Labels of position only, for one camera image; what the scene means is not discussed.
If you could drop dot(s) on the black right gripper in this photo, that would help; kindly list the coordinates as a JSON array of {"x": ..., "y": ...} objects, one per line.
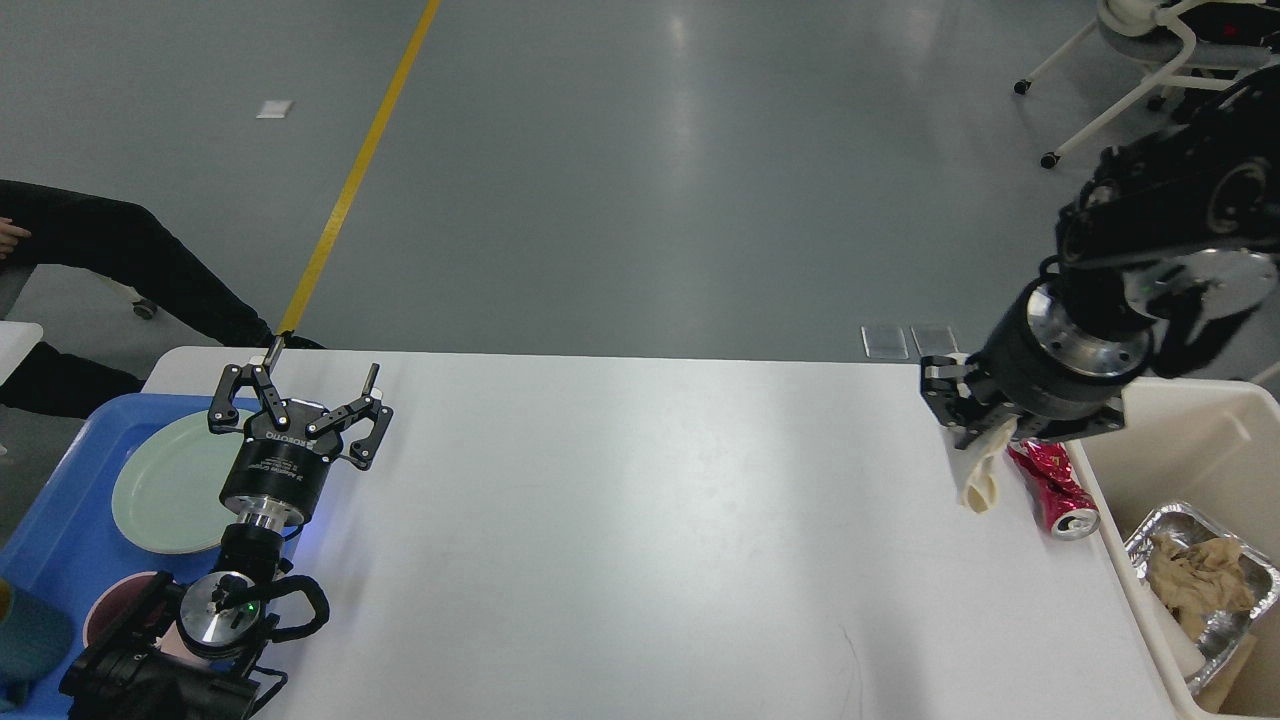
[{"x": 1060, "y": 380}]

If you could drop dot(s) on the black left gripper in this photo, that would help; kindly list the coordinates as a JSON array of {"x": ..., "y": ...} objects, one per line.
[{"x": 280, "y": 470}]

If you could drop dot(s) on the white paper cup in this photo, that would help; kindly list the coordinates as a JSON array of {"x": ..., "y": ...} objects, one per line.
[
  {"x": 1183, "y": 649},
  {"x": 974, "y": 469}
]

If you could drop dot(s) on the green plate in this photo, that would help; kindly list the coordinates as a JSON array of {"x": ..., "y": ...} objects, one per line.
[{"x": 166, "y": 498}]

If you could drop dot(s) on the crushed red can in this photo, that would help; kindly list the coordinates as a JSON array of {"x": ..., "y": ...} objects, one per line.
[{"x": 1066, "y": 511}]

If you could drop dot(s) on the pink mug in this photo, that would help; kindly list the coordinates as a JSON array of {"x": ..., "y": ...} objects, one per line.
[{"x": 115, "y": 600}]

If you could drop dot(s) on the brown paper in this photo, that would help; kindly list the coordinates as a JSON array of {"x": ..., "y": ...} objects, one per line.
[{"x": 1198, "y": 580}]

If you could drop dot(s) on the aluminium foil tray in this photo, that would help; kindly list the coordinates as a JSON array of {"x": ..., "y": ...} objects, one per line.
[{"x": 1188, "y": 525}]

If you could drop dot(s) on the brown paper bag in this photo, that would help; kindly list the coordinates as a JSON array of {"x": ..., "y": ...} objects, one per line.
[{"x": 1214, "y": 695}]

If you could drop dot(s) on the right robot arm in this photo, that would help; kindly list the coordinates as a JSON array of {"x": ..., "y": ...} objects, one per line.
[{"x": 1167, "y": 251}]

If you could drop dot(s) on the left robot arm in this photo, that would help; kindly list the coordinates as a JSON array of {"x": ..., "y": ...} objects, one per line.
[{"x": 192, "y": 650}]

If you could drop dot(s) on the right floor plate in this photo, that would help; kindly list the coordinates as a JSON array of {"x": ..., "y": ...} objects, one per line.
[{"x": 934, "y": 340}]

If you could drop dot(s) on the floor plate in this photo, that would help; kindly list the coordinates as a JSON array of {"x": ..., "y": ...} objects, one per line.
[
  {"x": 885, "y": 342},
  {"x": 934, "y": 340}
]

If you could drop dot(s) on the left floor plate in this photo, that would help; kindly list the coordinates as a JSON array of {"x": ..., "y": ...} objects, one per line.
[{"x": 885, "y": 342}]

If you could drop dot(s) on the grey office chair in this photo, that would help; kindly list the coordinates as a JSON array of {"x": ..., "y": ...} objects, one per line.
[{"x": 143, "y": 308}]

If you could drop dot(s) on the blue plastic tray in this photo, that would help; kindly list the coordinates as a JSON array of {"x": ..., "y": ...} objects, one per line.
[{"x": 67, "y": 550}]

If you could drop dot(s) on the beige plastic bin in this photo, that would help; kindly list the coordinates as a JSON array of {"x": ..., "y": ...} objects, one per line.
[{"x": 1212, "y": 444}]

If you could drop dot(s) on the white side table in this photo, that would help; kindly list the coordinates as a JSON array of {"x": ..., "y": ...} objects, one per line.
[{"x": 17, "y": 340}]

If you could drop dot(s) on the teal cup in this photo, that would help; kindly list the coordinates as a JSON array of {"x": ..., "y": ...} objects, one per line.
[{"x": 35, "y": 638}]

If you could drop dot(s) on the seated person in black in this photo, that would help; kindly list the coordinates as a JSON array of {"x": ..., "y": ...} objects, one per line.
[{"x": 129, "y": 245}]

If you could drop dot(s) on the white rolling chair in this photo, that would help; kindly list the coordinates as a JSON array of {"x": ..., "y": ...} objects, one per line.
[{"x": 1174, "y": 46}]

